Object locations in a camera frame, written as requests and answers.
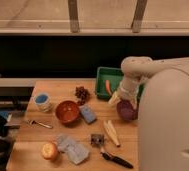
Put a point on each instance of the blue sponge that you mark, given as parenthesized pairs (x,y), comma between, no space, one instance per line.
(88,115)

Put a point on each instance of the purple bowl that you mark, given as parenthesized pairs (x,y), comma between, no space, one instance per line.
(126,111)

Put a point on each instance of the peeled banana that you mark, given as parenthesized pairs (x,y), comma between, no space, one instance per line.
(111,132)

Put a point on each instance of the orange carrot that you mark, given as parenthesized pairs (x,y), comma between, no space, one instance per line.
(107,86)

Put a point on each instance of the grey blue cloth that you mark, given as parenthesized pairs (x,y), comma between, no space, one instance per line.
(75,151)

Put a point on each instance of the silver fork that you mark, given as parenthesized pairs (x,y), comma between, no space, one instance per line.
(40,124)

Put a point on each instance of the green tray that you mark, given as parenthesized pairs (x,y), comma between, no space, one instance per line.
(115,76)

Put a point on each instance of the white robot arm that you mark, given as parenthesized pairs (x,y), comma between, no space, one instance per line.
(159,89)

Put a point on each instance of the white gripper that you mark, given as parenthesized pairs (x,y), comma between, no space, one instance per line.
(127,90)

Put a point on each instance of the red bowl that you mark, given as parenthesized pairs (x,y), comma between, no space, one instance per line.
(67,112)

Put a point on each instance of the bunch of dark grapes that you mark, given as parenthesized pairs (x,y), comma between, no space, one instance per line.
(82,95)

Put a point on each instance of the white cup blue inside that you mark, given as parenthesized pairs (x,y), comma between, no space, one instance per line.
(42,101)

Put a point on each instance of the orange apple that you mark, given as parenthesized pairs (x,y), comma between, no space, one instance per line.
(49,151)

